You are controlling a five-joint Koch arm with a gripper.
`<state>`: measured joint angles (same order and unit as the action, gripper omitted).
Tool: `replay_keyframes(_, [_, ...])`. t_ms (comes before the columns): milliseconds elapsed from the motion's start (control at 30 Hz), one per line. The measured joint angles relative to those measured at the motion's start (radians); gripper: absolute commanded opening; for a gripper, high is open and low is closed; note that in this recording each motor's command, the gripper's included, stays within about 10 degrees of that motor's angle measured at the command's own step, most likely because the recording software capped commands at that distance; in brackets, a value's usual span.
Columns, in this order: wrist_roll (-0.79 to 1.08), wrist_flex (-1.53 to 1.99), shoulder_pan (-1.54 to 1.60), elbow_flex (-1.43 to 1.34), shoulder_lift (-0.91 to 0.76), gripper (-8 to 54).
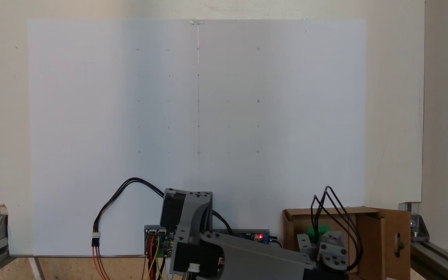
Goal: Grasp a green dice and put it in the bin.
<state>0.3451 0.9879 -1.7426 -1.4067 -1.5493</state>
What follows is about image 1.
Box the orange red wire pair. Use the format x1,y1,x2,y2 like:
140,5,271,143
92,246,110,280

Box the grey metal strut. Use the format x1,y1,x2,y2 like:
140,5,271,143
28,257,47,280

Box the green dice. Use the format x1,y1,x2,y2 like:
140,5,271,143
306,224,331,242

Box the white paper sheet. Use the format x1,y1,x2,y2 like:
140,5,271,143
28,19,366,257

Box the small blue circuit board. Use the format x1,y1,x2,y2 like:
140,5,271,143
144,225,176,258

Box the black looped cable bundle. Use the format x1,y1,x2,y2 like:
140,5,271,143
310,185,363,271

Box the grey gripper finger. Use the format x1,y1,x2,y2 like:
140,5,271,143
297,233,313,256

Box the black cable with white connector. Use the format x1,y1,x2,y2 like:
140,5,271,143
92,178,166,247

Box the brown cardboard box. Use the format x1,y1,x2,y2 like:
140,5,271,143
282,206,412,280

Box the coloured jumper wires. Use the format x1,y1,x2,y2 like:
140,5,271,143
146,233,167,280

